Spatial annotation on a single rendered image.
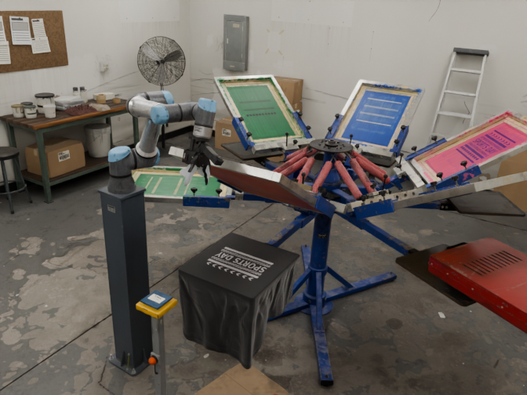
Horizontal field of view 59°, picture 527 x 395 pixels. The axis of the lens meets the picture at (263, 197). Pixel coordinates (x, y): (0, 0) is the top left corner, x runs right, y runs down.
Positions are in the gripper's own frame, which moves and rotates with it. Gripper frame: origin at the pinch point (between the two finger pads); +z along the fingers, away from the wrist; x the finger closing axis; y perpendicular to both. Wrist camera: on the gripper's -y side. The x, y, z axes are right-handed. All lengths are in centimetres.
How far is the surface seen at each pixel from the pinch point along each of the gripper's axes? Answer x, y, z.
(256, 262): -54, -7, 40
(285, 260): -64, -18, 37
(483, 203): -207, -98, -7
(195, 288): -29, 11, 55
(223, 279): -33, -2, 46
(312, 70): -461, 166, -118
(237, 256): -53, 4, 40
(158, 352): -8, 11, 81
